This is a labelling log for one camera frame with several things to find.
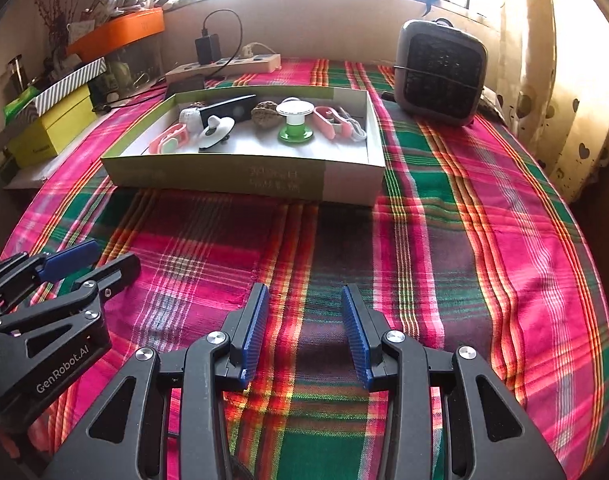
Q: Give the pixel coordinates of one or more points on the green white suction holder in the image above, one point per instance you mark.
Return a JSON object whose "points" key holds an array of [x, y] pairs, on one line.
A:
{"points": [[295, 110]]}

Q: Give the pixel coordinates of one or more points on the cream heart print curtain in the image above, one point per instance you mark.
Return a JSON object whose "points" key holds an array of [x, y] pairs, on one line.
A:
{"points": [[559, 85]]}

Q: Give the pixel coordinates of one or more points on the black rectangular sensor device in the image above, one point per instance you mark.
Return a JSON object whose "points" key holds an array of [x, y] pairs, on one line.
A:
{"points": [[232, 107]]}

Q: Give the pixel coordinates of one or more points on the white green cardboard box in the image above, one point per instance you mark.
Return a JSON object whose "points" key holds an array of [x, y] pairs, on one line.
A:
{"points": [[209, 180]]}

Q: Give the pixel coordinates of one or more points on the red branch decoration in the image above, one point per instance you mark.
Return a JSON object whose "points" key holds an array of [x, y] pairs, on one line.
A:
{"points": [[49, 15]]}

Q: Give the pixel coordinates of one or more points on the black phone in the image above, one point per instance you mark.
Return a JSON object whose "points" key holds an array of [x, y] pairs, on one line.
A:
{"points": [[187, 83]]}

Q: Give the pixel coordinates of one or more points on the bright green packet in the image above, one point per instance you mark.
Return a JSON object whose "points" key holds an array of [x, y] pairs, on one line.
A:
{"points": [[19, 102]]}

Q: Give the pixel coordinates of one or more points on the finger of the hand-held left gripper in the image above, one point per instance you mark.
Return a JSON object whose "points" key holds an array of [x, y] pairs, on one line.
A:
{"points": [[117, 272], [69, 259]]}

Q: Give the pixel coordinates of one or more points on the orange storage box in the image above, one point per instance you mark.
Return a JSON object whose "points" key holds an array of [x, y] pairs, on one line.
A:
{"points": [[119, 32]]}

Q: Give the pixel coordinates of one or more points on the white suction cup hook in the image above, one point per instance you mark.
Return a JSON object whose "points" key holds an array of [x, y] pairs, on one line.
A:
{"points": [[215, 129]]}

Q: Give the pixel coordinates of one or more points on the black plug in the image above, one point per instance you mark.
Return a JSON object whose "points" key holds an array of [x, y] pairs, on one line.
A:
{"points": [[389, 96]]}

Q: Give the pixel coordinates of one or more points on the grey black space heater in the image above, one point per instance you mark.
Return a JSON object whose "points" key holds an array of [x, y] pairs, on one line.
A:
{"points": [[439, 75]]}

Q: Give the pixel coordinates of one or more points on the grey patterned box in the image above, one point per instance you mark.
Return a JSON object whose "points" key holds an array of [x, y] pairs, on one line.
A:
{"points": [[14, 135]]}

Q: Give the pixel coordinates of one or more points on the yellow cardboard box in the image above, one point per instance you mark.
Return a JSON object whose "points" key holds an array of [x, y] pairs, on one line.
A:
{"points": [[59, 125]]}

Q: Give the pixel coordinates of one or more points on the pink mint round case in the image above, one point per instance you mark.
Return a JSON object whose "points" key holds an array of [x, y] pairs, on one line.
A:
{"points": [[170, 144]]}

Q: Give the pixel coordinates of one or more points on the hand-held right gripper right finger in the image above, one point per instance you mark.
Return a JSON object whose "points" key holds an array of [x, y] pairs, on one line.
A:
{"points": [[357, 335]]}

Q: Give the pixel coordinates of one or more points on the white power plug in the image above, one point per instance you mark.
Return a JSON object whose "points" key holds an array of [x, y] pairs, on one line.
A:
{"points": [[248, 51]]}

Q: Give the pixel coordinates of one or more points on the pink plastic clip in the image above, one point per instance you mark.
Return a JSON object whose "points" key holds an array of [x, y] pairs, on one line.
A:
{"points": [[327, 120]]}

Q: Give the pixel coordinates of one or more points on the clear glass tank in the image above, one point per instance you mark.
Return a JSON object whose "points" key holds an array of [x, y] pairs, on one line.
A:
{"points": [[134, 70]]}

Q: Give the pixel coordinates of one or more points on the black charger adapter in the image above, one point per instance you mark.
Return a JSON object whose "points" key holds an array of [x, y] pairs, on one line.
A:
{"points": [[208, 50]]}

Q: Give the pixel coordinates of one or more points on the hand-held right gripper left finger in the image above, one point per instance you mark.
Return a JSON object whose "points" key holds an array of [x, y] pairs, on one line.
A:
{"points": [[254, 335]]}

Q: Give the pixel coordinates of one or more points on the white round cap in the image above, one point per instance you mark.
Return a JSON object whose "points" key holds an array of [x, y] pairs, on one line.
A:
{"points": [[189, 119]]}

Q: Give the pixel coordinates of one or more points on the steel flask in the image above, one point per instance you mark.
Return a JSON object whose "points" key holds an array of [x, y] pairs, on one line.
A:
{"points": [[15, 72]]}

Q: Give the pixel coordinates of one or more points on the beige power strip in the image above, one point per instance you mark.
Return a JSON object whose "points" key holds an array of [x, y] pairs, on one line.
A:
{"points": [[254, 64]]}

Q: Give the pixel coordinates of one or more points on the pink green plaid blanket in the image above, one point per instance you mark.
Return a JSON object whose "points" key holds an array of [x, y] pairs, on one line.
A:
{"points": [[434, 235]]}

